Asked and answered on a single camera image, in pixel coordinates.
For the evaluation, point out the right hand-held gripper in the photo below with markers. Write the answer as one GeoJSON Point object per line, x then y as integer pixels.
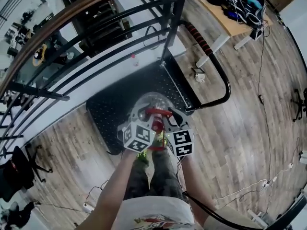
{"type": "Point", "coordinates": [181, 141]}

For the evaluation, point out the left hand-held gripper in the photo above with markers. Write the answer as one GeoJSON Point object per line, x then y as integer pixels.
{"type": "Point", "coordinates": [139, 135]}

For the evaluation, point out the clear plastic jar red lid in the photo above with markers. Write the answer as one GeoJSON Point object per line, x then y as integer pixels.
{"type": "Point", "coordinates": [153, 99]}

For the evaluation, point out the black platform trolley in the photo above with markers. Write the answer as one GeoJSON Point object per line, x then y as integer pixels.
{"type": "Point", "coordinates": [110, 109]}

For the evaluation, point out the person's left forearm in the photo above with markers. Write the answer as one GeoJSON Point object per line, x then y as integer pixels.
{"type": "Point", "coordinates": [112, 188]}

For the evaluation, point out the person's right forearm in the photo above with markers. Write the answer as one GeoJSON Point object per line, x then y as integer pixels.
{"type": "Point", "coordinates": [194, 183]}

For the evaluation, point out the person's right neon shoe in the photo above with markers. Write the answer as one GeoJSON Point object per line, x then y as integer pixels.
{"type": "Point", "coordinates": [161, 140]}

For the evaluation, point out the person's neon shoe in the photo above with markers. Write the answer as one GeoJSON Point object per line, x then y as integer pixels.
{"type": "Point", "coordinates": [143, 157]}
{"type": "Point", "coordinates": [161, 140]}

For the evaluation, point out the person's left neon shoe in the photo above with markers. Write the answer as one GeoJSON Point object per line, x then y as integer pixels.
{"type": "Point", "coordinates": [143, 157]}

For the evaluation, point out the white mug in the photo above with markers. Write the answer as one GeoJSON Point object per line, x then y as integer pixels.
{"type": "Point", "coordinates": [199, 78]}

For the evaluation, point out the camouflage trousers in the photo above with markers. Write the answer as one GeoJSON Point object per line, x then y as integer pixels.
{"type": "Point", "coordinates": [163, 176]}

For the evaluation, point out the small red-capped bottle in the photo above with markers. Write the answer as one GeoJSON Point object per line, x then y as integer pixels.
{"type": "Point", "coordinates": [135, 61]}

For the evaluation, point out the black power adapter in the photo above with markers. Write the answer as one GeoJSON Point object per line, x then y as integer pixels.
{"type": "Point", "coordinates": [261, 98]}

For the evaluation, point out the dark wooden staircase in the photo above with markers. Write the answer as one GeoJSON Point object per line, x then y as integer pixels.
{"type": "Point", "coordinates": [103, 36]}

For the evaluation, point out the black railing with wooden handrail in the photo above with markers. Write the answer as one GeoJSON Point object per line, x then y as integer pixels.
{"type": "Point", "coordinates": [176, 15]}

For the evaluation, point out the wooden table with white legs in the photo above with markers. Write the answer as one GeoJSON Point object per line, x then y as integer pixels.
{"type": "Point", "coordinates": [216, 15]}

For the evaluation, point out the small blue object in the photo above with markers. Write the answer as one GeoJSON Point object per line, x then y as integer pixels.
{"type": "Point", "coordinates": [231, 14]}

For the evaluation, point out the black office chair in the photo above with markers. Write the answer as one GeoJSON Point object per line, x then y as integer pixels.
{"type": "Point", "coordinates": [16, 171]}
{"type": "Point", "coordinates": [299, 105]}

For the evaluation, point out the grey storage box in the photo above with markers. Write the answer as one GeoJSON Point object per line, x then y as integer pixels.
{"type": "Point", "coordinates": [257, 13]}

